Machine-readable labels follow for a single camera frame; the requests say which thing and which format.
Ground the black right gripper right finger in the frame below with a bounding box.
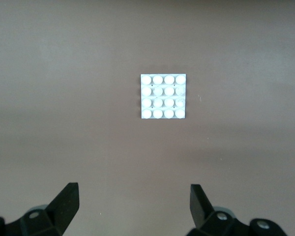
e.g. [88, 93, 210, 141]
[186, 184, 286, 236]

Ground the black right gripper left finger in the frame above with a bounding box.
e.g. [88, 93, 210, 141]
[0, 182, 80, 236]

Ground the white studded base plate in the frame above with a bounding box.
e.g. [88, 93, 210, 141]
[140, 73, 187, 120]

